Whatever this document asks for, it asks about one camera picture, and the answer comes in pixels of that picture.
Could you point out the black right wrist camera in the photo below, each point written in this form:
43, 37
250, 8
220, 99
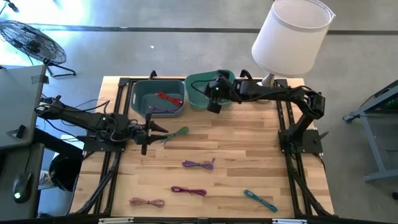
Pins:
214, 108

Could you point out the table lamp white shade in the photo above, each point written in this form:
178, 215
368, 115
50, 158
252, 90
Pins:
289, 37

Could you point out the grey tape piece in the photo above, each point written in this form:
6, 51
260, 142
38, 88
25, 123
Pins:
39, 79

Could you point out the small black desk clip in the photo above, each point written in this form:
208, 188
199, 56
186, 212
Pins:
19, 131

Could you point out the black aluminium rig frame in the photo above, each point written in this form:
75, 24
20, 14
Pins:
124, 82

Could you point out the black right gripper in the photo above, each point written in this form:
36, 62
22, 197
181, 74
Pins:
219, 90

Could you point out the black clamp lever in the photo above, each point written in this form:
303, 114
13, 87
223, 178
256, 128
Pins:
321, 137

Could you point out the dark tilted table top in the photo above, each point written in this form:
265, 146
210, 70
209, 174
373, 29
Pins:
388, 93

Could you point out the grey metal stand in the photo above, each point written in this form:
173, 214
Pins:
373, 146

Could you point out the white blue printed item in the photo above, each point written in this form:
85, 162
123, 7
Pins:
45, 180

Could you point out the black floor fan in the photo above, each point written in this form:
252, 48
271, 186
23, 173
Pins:
31, 42

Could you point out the green plastic bin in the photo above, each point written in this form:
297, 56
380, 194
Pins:
194, 101

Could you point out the blue-grey plastic bin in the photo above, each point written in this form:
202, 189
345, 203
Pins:
143, 99

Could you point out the white label strip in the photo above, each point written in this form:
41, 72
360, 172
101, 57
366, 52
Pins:
289, 221
115, 220

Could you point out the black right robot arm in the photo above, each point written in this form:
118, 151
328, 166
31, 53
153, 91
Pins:
273, 91

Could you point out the black computer mouse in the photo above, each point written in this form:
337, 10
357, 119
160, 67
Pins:
21, 186

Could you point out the grey desk top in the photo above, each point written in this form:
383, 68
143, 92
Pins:
12, 161
18, 102

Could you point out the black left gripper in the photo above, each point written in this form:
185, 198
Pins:
140, 133

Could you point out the black round bin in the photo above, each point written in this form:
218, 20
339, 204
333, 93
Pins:
63, 172

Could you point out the black desk beam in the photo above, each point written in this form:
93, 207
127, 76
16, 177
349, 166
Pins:
53, 140

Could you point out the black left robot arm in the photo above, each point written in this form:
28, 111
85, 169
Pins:
84, 119

